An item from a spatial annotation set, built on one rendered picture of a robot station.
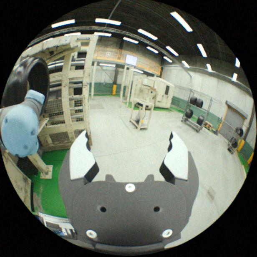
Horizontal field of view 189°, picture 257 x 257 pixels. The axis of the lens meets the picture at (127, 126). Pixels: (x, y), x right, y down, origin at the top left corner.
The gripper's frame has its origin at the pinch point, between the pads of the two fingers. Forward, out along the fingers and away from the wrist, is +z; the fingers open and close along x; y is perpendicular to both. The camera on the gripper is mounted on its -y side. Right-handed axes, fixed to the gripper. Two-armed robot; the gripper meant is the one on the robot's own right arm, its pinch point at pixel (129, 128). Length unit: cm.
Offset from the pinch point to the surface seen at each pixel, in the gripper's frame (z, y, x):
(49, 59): 54, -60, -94
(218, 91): 468, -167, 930
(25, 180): -36, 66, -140
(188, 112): 318, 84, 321
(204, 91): 626, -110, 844
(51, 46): 45, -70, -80
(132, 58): 397, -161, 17
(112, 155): 80, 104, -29
